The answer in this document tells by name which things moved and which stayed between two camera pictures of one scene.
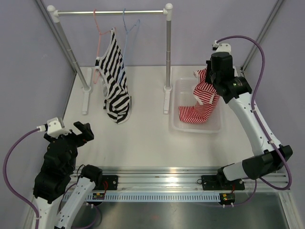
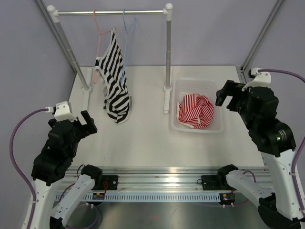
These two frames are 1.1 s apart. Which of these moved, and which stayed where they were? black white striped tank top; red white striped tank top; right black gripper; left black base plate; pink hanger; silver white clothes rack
Moved: right black gripper; red white striped tank top
Stayed: silver white clothes rack; left black base plate; black white striped tank top; pink hanger
